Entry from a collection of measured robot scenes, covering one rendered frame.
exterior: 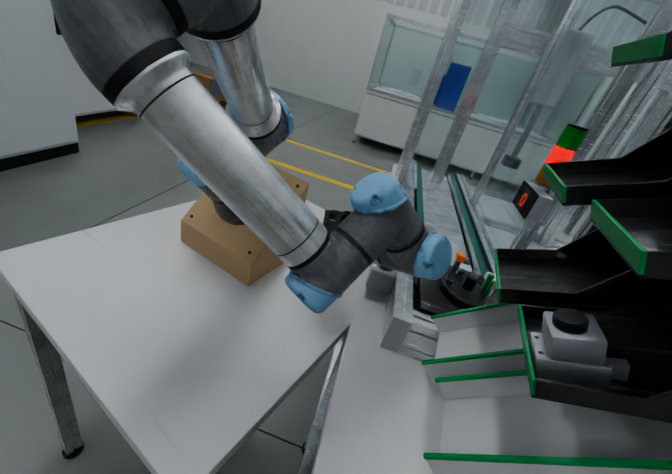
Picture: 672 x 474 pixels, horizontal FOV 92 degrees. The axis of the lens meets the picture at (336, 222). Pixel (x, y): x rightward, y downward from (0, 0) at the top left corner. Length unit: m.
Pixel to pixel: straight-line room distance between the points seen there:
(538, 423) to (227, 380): 0.51
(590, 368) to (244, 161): 0.41
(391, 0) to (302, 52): 2.38
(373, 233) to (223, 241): 0.52
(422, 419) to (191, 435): 0.42
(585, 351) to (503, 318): 0.30
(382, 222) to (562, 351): 0.24
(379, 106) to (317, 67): 3.66
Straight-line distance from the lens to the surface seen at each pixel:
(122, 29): 0.39
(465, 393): 0.62
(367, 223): 0.45
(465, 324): 0.71
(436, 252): 0.51
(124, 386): 0.72
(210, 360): 0.73
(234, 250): 0.86
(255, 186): 0.38
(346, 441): 0.68
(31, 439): 1.74
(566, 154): 1.00
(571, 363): 0.42
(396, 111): 5.76
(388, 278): 0.88
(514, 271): 0.61
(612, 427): 0.56
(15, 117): 3.46
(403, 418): 0.74
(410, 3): 8.81
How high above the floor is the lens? 1.45
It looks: 28 degrees down
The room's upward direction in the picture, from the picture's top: 16 degrees clockwise
